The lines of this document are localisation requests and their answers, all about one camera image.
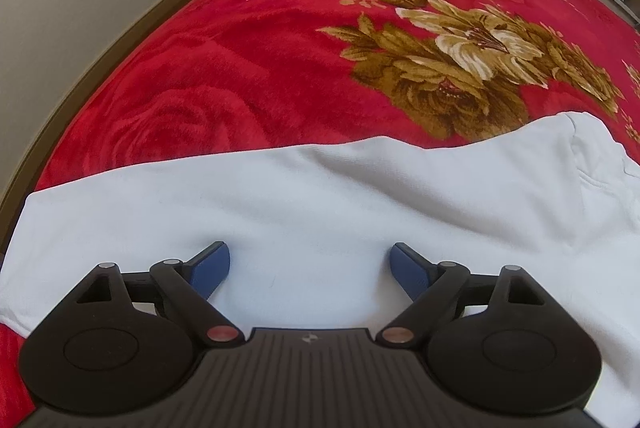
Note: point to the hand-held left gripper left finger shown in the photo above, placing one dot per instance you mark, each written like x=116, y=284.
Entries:
x=212, y=269

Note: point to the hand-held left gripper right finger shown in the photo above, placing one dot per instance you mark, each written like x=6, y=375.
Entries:
x=406, y=269

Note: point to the white cotton garment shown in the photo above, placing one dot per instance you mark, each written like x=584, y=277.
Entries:
x=320, y=213

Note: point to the red floral blanket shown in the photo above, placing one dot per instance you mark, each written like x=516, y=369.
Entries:
x=280, y=48

